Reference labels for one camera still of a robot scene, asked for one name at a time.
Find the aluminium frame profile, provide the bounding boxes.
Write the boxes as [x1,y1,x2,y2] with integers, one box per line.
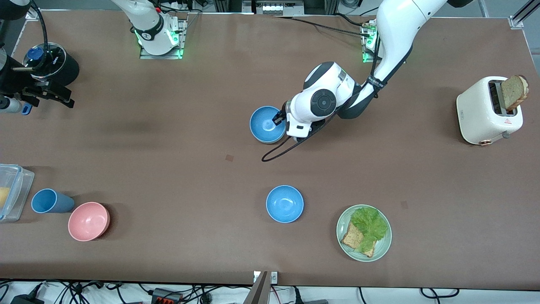
[508,0,540,30]

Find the white toaster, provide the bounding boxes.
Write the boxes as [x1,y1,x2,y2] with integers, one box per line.
[456,76,524,146]

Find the left arm black hose cable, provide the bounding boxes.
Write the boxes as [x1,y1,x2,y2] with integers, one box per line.
[261,34,385,163]

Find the black table cable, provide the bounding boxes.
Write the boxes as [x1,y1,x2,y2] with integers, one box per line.
[273,15,373,37]

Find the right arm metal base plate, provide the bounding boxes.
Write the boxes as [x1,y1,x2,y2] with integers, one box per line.
[140,18,187,60]

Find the pink bowl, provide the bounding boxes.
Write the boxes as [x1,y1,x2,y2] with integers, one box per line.
[68,202,111,242]

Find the right arm black hose cable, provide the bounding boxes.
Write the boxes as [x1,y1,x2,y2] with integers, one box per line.
[29,0,48,70]

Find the brown bread slice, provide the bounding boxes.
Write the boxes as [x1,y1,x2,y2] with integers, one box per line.
[341,222,376,258]

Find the toasted bread slice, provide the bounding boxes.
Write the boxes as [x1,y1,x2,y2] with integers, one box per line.
[501,75,529,111]

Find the black red power strip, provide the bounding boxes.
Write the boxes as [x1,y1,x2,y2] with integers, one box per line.
[151,288,183,304]

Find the grey metal camera pole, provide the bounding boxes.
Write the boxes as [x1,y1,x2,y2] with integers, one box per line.
[243,271,271,304]

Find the blue bowl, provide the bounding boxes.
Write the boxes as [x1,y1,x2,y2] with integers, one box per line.
[249,106,288,143]
[266,185,304,223]

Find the blue cup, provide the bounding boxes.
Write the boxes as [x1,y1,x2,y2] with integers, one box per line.
[31,188,76,214]

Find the black round canister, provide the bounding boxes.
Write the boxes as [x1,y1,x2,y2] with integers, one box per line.
[22,42,80,87]

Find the pale green plate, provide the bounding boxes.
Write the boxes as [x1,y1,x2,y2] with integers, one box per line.
[336,204,392,262]

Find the green lettuce leaf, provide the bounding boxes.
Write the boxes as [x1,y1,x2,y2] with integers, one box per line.
[351,206,389,254]

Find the black looped floor cable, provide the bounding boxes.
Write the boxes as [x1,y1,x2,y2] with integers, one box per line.
[419,288,460,300]

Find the white power strip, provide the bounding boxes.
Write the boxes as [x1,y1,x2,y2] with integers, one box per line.
[255,0,305,16]

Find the arm black hose cable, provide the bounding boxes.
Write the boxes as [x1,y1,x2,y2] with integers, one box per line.
[261,34,385,163]
[29,0,48,70]

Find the clear plastic container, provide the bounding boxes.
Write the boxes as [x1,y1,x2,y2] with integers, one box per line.
[0,164,35,223]

